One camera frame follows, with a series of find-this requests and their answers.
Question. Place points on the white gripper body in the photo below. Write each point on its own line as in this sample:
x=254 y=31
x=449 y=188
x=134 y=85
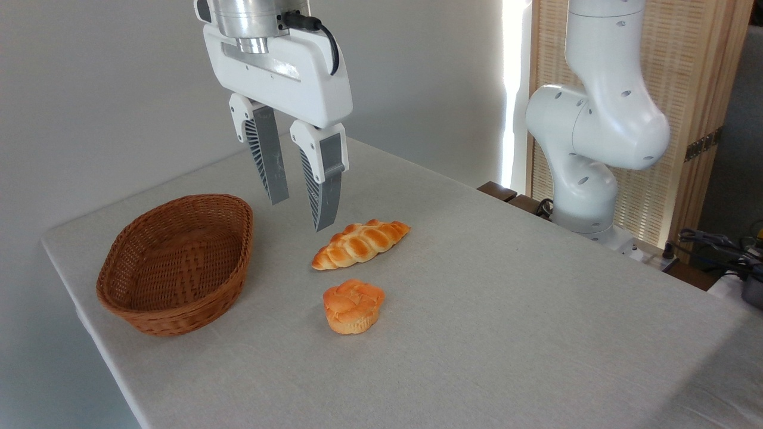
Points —
x=298 y=83

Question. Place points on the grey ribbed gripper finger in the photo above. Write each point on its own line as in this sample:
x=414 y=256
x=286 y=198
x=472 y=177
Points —
x=269 y=161
x=328 y=179

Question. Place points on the round knotted bread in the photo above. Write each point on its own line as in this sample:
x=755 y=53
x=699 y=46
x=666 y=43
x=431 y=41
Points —
x=351 y=307

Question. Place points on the long braided bread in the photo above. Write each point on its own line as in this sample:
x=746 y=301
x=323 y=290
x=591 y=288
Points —
x=360 y=244

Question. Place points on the brown wicker basket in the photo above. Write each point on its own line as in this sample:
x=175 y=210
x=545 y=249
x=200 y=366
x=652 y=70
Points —
x=179 y=262

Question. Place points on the dark brown wooden block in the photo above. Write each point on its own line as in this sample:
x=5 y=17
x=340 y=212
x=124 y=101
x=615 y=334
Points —
x=527 y=205
x=498 y=190

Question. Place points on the grey tablecloth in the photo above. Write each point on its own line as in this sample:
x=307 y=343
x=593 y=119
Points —
x=477 y=328

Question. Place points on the black power plug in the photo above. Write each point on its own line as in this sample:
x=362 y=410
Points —
x=669 y=256

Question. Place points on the wooden woven folding screen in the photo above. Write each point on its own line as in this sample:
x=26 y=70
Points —
x=685 y=71

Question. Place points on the black metal screen hinge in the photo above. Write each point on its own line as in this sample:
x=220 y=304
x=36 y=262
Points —
x=703 y=145

